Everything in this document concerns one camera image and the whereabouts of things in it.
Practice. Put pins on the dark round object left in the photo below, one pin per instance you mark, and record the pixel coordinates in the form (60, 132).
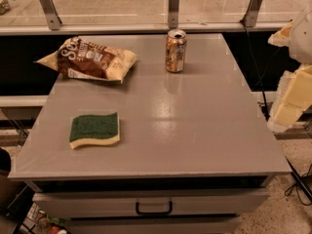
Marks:
(5, 162)

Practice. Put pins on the green and yellow sponge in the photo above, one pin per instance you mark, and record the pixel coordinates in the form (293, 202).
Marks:
(94, 130)

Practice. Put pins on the brown yellow chip bag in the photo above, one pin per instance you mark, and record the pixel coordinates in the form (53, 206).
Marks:
(81, 59)

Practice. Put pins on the left metal bracket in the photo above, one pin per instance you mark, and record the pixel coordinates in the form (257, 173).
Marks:
(51, 15)

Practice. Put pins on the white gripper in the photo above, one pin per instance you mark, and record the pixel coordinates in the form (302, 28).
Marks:
(302, 39)

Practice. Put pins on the black drawer handle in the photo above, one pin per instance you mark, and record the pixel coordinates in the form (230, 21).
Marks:
(153, 211)

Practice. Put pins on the metal bracket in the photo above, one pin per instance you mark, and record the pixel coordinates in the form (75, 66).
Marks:
(250, 17)
(51, 15)
(173, 8)

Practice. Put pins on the right metal bracket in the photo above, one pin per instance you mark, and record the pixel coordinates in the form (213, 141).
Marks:
(250, 17)

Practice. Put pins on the white railing ledge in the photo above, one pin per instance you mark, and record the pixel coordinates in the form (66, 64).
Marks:
(92, 29)

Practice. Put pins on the gold soda can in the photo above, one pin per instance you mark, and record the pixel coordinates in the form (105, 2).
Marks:
(176, 42)

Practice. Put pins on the colourful items under cabinet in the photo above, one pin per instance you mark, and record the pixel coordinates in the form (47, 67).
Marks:
(39, 222)

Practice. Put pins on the grey cabinet with drawers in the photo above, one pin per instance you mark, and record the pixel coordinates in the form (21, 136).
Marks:
(196, 138)

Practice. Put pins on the middle metal bracket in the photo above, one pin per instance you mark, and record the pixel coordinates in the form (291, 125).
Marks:
(173, 8)

